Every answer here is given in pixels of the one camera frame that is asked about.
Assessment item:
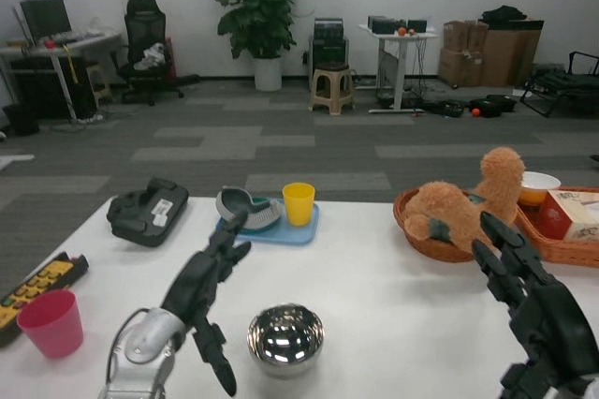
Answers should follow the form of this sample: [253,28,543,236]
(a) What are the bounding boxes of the white grey cloth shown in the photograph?
[133,42,172,71]

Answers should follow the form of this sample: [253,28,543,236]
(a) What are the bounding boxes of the black floor cases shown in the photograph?
[468,94,518,119]

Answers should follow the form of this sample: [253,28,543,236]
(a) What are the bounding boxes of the black boxes on desk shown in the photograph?
[366,14,429,37]

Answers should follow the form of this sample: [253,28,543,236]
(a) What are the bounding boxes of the large cardboard box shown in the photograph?
[480,19,546,88]

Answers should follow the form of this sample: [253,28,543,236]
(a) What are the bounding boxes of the flat black floor bag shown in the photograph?
[423,99,465,119]

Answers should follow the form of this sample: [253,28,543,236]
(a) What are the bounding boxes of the black folding chair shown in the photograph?
[519,51,599,119]

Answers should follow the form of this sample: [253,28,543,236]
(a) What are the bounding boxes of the black trash bin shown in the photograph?
[1,102,41,137]

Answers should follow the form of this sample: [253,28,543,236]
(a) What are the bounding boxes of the rectangular wicker basket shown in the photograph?
[514,186,599,270]

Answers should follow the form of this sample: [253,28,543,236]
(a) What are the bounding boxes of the white bowl with orange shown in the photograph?
[519,170,562,206]

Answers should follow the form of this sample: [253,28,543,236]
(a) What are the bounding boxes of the yellow plastic cup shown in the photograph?
[282,182,317,228]

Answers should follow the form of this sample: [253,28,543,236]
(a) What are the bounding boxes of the black computer monitor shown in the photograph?
[19,0,73,45]

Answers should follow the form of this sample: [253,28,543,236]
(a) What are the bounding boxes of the pink plastic cup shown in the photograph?
[15,288,86,360]

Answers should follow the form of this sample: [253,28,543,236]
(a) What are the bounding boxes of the round wicker basket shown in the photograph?
[392,187,521,264]

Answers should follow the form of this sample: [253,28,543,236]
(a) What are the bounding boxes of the white plant pot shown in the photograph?
[253,56,284,93]

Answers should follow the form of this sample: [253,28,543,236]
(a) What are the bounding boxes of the blue plastic tray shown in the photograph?
[210,201,322,247]

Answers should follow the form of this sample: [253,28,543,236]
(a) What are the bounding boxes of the shiny metal bowl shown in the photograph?
[246,303,326,379]

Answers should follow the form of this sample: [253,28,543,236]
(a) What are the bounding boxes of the black equipment stack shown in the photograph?
[308,17,352,92]

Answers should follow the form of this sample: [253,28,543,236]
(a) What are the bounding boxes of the small white standing desk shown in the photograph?
[357,22,440,115]

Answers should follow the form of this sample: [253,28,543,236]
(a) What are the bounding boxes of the black mesh office chair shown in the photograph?
[109,0,185,107]

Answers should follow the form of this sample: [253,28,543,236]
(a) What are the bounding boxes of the beige plastic stool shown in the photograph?
[309,62,356,116]

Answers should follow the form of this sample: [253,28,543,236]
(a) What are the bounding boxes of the red white tissue box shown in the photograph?
[535,188,599,244]

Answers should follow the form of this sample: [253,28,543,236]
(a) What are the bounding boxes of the yellow black remote controller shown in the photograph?
[0,251,91,349]

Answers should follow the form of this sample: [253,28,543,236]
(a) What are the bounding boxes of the black under-desk cabinet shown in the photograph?
[10,56,97,121]

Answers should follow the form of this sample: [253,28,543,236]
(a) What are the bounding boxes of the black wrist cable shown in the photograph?
[103,306,152,387]

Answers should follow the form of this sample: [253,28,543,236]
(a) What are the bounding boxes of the large green potted plant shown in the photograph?
[209,0,302,61]

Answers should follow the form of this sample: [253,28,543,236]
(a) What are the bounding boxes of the white office desk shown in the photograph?
[0,33,123,122]

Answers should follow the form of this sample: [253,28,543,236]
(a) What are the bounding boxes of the stacked small cardboard boxes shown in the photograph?
[438,20,490,88]

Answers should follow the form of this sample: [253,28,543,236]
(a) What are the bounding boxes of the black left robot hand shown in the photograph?
[160,209,255,398]

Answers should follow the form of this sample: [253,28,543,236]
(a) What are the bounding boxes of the black charger dock device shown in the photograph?
[106,176,191,248]

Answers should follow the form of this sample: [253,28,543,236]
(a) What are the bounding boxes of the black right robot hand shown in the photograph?
[471,211,596,399]

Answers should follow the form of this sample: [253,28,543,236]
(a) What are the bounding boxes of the brown plush toy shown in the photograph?
[402,146,526,256]

